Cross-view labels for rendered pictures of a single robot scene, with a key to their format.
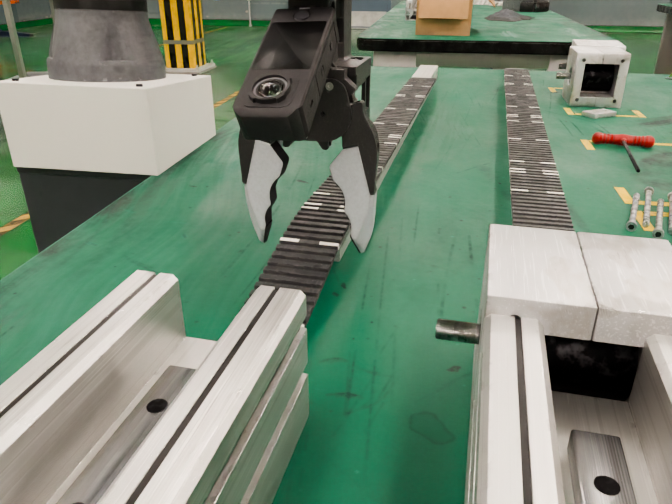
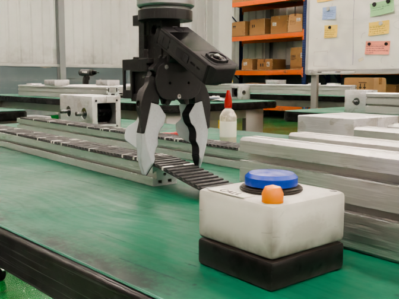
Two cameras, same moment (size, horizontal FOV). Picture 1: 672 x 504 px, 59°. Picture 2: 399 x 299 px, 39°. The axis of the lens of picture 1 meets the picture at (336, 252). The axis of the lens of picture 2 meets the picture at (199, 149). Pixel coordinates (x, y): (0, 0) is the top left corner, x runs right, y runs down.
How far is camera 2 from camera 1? 0.60 m
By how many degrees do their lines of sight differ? 54
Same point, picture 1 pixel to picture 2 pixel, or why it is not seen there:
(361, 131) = (203, 92)
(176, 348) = not seen: hidden behind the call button
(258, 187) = (151, 133)
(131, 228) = (15, 202)
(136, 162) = not seen: outside the picture
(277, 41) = (185, 40)
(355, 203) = (201, 134)
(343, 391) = not seen: hidden behind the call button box
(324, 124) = (189, 89)
